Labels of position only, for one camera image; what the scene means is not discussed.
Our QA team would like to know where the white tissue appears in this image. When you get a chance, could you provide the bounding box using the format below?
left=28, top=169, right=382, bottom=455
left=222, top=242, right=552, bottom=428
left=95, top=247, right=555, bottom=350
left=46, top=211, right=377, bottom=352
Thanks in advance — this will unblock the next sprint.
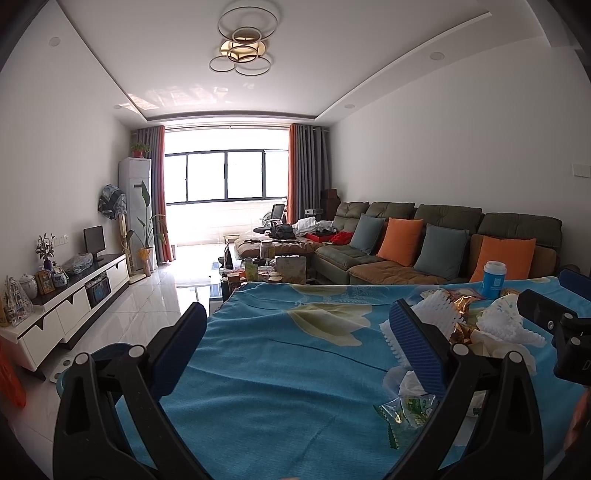
left=469, top=294, right=546, bottom=375

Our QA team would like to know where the green clear snack wrapper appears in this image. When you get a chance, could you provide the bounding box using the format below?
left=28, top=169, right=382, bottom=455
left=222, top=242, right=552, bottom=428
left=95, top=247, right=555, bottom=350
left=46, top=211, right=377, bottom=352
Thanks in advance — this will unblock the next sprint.
left=374, top=394, right=439, bottom=450

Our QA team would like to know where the gold foil wrapper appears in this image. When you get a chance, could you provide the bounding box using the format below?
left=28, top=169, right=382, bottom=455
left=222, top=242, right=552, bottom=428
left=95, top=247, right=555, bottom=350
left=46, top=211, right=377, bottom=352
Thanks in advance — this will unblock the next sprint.
left=445, top=289, right=521, bottom=347

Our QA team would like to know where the white foam net sleeve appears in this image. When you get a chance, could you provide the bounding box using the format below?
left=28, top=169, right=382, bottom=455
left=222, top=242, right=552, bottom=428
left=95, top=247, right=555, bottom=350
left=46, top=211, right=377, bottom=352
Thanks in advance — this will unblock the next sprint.
left=380, top=286, right=462, bottom=370

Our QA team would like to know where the teal plastic trash bin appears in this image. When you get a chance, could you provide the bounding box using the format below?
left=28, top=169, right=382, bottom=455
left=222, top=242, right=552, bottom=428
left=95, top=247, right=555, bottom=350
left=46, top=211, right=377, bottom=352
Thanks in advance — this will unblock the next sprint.
left=56, top=342, right=136, bottom=398

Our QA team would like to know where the white bathroom scale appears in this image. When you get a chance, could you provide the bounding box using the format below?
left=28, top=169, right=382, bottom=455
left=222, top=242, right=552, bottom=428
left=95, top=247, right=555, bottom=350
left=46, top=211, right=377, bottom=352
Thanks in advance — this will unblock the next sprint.
left=48, top=355, right=74, bottom=384

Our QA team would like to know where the orange cushion near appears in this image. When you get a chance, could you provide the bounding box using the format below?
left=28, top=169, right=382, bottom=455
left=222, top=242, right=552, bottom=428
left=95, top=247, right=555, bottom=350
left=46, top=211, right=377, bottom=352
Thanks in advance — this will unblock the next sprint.
left=471, top=236, right=536, bottom=282

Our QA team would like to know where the orange cushion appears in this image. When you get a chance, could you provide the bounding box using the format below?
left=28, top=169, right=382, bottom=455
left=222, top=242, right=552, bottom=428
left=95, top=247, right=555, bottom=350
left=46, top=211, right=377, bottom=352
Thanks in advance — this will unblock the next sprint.
left=377, top=218, right=424, bottom=267
left=471, top=236, right=536, bottom=282

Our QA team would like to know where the orange plastic bag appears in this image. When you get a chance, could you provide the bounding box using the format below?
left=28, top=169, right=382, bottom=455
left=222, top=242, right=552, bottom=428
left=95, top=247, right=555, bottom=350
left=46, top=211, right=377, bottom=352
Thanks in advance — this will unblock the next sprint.
left=0, top=348, right=26, bottom=409

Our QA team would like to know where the white TV cabinet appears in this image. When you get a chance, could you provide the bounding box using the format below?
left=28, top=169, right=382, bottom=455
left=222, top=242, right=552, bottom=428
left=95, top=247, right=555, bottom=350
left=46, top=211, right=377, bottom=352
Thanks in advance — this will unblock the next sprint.
left=1, top=254, right=129, bottom=374

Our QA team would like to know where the grey-blue cushion near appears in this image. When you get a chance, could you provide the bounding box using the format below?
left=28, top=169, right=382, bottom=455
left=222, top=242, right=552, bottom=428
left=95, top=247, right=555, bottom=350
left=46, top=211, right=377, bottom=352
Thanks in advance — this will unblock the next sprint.
left=414, top=224, right=470, bottom=280

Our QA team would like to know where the grey-blue cushion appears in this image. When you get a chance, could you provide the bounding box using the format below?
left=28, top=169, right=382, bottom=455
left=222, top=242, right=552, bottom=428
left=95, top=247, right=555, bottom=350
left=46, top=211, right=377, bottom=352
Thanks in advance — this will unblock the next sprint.
left=414, top=224, right=470, bottom=280
left=349, top=214, right=385, bottom=255

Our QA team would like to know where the blue floral tablecloth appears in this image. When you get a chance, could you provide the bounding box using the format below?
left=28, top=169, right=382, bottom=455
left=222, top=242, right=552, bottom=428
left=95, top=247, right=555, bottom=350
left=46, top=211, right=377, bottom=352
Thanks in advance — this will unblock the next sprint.
left=115, top=275, right=588, bottom=478

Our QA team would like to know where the orange cushion far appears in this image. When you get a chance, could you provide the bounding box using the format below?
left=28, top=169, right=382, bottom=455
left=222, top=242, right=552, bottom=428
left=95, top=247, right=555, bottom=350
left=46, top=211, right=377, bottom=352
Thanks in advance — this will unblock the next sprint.
left=377, top=218, right=424, bottom=267

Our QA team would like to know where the small black monitor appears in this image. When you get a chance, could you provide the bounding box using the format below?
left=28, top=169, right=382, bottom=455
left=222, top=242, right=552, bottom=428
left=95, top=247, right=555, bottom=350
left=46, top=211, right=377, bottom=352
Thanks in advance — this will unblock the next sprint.
left=83, top=226, right=105, bottom=263

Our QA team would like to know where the tall green potted plant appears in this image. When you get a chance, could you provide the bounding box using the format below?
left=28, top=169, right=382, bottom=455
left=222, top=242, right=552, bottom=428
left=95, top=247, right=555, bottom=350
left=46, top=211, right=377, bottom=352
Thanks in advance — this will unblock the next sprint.
left=128, top=180, right=167, bottom=277

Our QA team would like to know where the green sectional sofa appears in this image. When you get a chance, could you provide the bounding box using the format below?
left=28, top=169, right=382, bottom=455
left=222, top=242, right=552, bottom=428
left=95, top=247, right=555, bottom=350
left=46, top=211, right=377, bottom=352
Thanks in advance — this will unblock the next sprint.
left=311, top=202, right=562, bottom=285

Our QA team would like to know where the grey-blue cushion far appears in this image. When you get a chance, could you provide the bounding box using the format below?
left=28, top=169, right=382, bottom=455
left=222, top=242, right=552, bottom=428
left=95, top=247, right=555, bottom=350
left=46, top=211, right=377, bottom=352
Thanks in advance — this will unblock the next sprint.
left=349, top=214, right=385, bottom=255

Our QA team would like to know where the covered standing fan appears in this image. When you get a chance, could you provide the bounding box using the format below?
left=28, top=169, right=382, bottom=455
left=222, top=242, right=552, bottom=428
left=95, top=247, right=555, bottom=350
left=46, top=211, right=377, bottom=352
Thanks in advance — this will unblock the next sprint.
left=97, top=184, right=133, bottom=275

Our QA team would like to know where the cluttered coffee table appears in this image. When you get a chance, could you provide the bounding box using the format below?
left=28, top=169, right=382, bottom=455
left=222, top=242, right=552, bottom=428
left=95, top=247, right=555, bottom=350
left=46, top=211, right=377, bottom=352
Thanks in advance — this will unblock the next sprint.
left=209, top=243, right=308, bottom=314

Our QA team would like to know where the white standing air conditioner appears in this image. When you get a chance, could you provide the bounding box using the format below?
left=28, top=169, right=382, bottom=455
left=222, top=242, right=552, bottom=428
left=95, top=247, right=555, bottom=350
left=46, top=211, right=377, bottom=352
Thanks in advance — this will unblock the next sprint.
left=118, top=157, right=151, bottom=271

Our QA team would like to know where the left grey orange curtain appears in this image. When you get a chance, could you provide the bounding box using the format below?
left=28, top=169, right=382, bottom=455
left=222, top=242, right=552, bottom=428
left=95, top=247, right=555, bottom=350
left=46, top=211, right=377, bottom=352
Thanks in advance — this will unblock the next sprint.
left=131, top=126, right=173, bottom=265

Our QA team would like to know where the grey orange curtain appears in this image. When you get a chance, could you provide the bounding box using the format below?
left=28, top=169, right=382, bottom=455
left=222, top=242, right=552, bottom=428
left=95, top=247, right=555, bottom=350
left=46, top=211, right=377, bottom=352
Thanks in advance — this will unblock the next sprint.
left=131, top=126, right=173, bottom=265
left=287, top=124, right=332, bottom=223

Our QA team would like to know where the right grey orange curtain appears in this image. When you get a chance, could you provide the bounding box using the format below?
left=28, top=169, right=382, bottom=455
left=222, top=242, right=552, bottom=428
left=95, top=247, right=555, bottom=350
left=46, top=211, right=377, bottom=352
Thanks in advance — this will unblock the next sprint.
left=287, top=124, right=332, bottom=223

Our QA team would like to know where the window frame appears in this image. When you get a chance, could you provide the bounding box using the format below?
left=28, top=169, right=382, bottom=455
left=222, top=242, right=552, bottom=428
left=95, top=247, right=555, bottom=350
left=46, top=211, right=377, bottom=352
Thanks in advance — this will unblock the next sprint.
left=164, top=149, right=288, bottom=205

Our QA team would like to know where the ring ceiling lamp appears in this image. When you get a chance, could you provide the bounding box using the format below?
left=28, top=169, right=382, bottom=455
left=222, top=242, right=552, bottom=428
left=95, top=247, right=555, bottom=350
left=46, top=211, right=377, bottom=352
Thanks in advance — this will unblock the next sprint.
left=208, top=1, right=281, bottom=78

